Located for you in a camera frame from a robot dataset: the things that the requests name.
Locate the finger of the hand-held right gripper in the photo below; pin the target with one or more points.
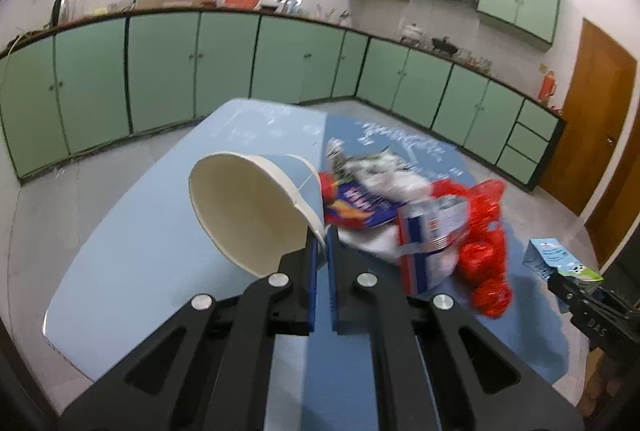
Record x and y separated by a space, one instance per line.
570 288

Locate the white pot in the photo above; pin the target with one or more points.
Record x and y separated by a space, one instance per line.
412 32

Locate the blue snack packet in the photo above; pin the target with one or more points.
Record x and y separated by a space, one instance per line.
355 206

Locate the brown wooden door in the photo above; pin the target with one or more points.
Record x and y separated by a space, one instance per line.
595 111
625 191

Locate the light blue milk carton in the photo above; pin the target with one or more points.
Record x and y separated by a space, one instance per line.
550 256

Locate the white paper cup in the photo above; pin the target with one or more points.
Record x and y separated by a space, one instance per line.
235 201

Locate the red basin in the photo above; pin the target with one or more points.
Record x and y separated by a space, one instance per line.
240 1

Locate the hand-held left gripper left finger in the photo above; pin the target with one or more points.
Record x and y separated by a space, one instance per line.
312 283

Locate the row of green floor cabinets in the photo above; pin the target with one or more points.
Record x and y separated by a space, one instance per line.
160 66

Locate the red thermos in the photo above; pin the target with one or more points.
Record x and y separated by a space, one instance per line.
546 88

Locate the blue printed tablecloth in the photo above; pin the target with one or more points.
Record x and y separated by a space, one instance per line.
150 251

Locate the red mesh bag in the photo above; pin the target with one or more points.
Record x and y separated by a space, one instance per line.
482 256

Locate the black wok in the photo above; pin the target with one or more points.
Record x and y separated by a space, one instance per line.
444 43

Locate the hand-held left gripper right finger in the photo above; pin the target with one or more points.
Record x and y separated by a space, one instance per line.
334 283

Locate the white crumpled plastic bag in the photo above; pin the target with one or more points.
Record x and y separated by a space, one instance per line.
395 176

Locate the blue and white carton box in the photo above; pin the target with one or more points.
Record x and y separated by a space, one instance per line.
425 231

